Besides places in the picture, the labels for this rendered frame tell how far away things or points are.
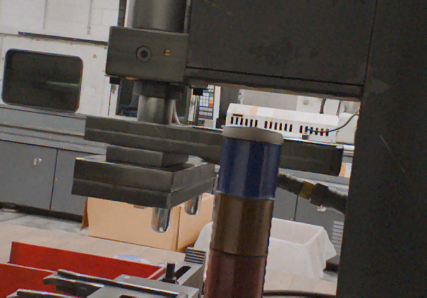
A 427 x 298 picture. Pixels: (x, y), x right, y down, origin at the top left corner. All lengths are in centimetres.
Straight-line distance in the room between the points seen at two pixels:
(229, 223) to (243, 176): 3
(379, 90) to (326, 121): 483
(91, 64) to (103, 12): 229
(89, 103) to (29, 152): 73
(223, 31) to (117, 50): 12
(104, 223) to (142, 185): 250
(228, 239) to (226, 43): 25
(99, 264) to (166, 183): 42
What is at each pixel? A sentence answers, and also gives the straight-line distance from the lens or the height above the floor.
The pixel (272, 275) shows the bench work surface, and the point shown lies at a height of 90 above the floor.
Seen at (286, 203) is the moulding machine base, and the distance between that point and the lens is 519.
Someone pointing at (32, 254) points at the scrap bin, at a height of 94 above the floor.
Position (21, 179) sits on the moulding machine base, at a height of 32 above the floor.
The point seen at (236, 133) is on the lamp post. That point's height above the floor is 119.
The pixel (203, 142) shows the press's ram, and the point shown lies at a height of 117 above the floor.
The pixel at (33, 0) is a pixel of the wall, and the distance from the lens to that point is 848.
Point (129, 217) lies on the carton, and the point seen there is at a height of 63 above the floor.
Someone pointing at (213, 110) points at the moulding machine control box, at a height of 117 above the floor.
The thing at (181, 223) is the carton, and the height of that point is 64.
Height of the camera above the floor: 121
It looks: 3 degrees down
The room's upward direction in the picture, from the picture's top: 7 degrees clockwise
